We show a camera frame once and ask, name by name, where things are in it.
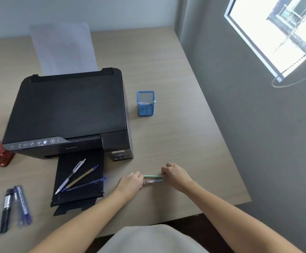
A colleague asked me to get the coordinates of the patterned pink pen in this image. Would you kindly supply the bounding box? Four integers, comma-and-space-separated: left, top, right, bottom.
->
141, 180, 164, 187

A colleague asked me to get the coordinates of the blue ballpoint pen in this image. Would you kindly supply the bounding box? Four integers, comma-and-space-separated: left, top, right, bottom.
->
66, 177, 108, 192

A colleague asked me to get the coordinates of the person's right forearm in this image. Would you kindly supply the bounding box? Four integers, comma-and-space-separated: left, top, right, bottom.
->
179, 180, 306, 253

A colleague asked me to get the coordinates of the person's left hand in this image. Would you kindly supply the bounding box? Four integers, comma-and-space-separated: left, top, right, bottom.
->
115, 171, 144, 197

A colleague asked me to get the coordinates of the clear blue patterned pen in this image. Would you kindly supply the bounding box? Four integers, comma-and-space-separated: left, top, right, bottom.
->
17, 185, 32, 225
13, 186, 24, 227

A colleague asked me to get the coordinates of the black inkjet printer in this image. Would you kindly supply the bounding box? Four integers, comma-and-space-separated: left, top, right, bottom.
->
2, 67, 134, 217

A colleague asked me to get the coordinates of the person's right hand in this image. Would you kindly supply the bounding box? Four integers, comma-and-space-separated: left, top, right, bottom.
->
161, 162, 195, 193

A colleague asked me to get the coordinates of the window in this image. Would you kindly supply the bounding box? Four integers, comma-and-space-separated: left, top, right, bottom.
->
224, 0, 306, 82

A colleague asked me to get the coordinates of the blue mesh pen holder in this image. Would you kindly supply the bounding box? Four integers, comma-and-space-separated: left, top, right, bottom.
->
136, 91, 155, 117

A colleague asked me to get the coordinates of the person's left forearm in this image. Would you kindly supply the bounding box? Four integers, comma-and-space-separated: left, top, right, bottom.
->
24, 189, 132, 253

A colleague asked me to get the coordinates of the white paper sheet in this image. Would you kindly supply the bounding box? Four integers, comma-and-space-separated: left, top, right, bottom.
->
29, 22, 99, 76

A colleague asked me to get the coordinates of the beaded blind chain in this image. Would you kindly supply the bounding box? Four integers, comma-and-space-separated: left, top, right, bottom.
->
271, 45, 306, 88

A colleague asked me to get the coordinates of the white and blue pen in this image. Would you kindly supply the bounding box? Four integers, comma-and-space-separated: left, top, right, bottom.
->
55, 159, 87, 195

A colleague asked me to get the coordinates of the brown cardboard pen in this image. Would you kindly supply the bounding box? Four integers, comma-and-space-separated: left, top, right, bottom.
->
65, 165, 99, 190

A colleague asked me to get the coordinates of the black marker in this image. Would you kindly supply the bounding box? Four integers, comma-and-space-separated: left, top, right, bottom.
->
0, 189, 14, 234

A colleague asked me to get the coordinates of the person's white clothing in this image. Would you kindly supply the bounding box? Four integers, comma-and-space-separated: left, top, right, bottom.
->
96, 224, 203, 253

